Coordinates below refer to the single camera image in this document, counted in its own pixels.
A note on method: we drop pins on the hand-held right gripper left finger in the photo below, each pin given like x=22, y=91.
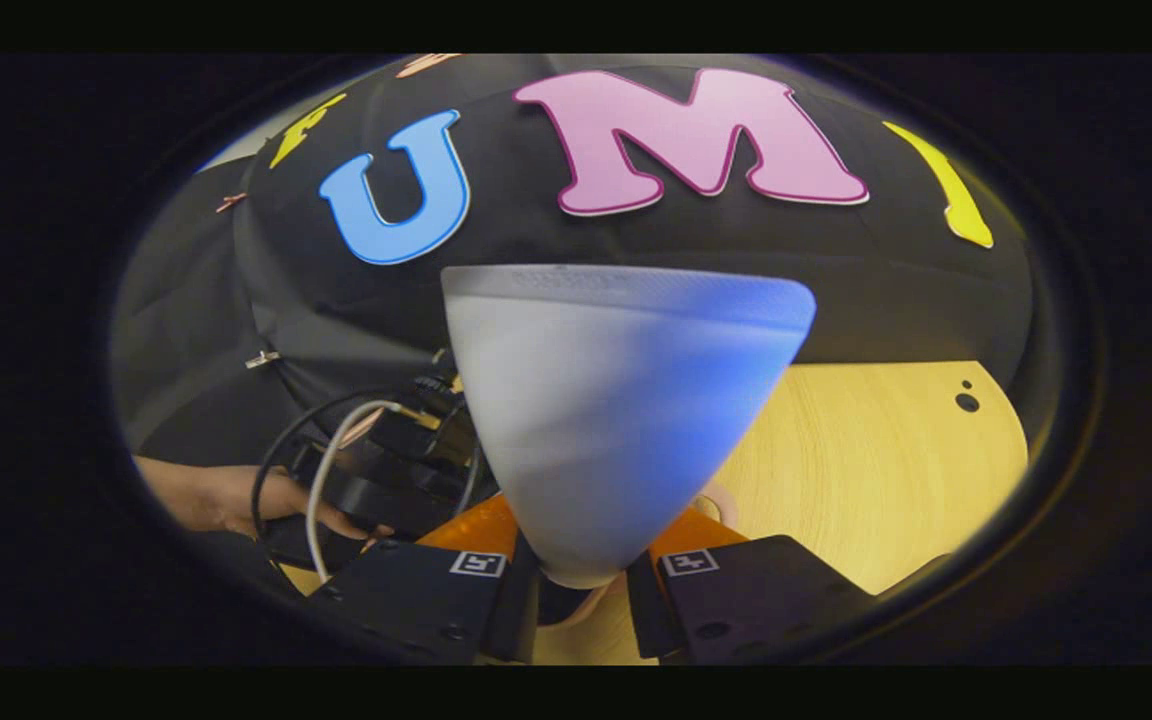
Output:
x=406, y=600

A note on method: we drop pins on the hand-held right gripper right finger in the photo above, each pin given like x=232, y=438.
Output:
x=766, y=590

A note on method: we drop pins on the small metal clip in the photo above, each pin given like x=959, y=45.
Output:
x=261, y=358

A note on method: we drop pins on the small red clip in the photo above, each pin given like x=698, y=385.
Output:
x=229, y=202

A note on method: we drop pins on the black backdrop cloth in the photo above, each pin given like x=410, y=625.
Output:
x=836, y=270

